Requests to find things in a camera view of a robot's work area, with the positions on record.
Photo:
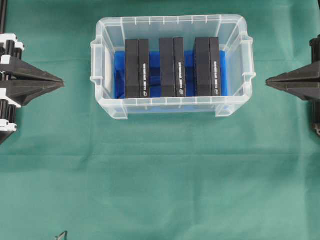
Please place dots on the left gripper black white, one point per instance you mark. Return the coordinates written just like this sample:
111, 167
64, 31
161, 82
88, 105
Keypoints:
17, 94

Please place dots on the black camera box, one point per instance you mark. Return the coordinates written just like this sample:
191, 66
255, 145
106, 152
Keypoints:
137, 68
207, 67
172, 67

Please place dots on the blue liner in case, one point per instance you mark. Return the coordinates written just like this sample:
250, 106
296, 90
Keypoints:
157, 104

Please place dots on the clear plastic storage case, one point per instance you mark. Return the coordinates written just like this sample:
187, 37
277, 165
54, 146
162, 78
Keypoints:
236, 53

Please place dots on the black frame rail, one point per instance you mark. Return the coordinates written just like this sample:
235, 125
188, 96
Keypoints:
3, 13

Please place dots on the small metal bracket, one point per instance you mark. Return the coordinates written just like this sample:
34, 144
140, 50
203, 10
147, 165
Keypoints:
62, 236

